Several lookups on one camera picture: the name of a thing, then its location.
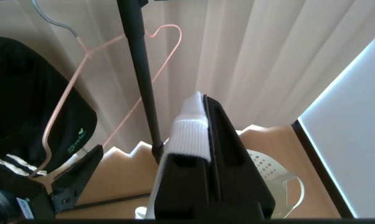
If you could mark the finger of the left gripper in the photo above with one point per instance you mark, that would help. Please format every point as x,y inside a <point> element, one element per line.
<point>75,180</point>

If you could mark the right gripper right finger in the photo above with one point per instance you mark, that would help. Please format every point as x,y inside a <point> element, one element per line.
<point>237,186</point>

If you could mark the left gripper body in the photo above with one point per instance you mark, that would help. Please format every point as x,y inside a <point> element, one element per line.
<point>0,205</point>

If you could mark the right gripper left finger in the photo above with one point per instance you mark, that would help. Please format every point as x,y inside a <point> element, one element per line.
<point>181,186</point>

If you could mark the white printed T-shirt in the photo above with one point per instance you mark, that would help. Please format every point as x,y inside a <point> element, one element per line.
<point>190,137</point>

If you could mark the pink clothes hanger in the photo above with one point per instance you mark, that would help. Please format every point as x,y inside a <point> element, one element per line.
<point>68,91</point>

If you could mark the black trousers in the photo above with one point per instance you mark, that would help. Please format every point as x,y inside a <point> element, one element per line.
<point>19,93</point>

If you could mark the white laundry basket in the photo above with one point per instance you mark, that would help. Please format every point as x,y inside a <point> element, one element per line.
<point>268,174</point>

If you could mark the black clothes rack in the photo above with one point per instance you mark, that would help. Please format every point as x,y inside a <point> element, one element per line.
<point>140,62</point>

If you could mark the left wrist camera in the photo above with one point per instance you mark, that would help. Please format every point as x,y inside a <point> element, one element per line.
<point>25,208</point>

